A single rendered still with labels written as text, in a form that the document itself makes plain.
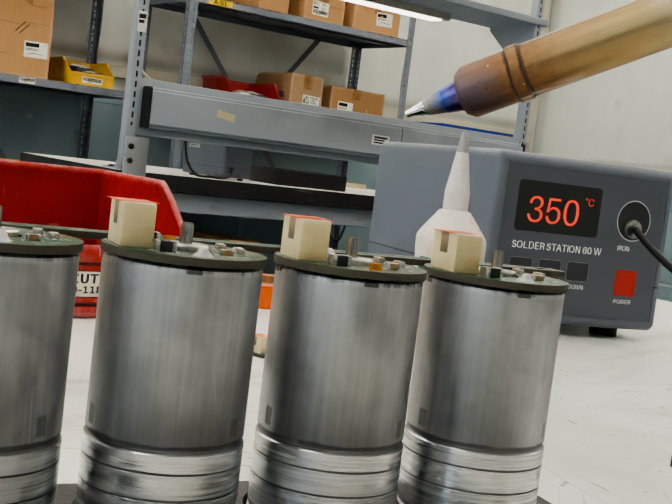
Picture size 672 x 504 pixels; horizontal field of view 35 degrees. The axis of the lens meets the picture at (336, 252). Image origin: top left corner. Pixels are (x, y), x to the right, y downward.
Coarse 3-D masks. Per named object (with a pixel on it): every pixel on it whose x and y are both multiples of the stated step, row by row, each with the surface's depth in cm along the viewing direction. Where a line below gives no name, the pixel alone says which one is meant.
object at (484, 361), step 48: (432, 288) 18; (480, 288) 17; (432, 336) 18; (480, 336) 17; (528, 336) 17; (432, 384) 18; (480, 384) 17; (528, 384) 18; (432, 432) 18; (480, 432) 18; (528, 432) 18; (432, 480) 18; (480, 480) 18; (528, 480) 18
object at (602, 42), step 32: (640, 0) 15; (576, 32) 15; (608, 32) 15; (640, 32) 15; (480, 64) 16; (512, 64) 15; (544, 64) 15; (576, 64) 15; (608, 64) 15; (480, 96) 16; (512, 96) 15
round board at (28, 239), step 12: (24, 228) 16; (36, 228) 15; (12, 240) 14; (24, 240) 14; (36, 240) 15; (48, 240) 15; (60, 240) 15; (72, 240) 15; (12, 252) 14; (24, 252) 14; (36, 252) 14; (48, 252) 14; (60, 252) 14; (72, 252) 15
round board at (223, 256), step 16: (160, 240) 15; (176, 240) 17; (128, 256) 15; (144, 256) 15; (160, 256) 15; (176, 256) 15; (192, 256) 15; (224, 256) 16; (240, 256) 16; (256, 256) 16
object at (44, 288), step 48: (0, 288) 14; (48, 288) 14; (0, 336) 14; (48, 336) 15; (0, 384) 14; (48, 384) 15; (0, 432) 14; (48, 432) 15; (0, 480) 14; (48, 480) 15
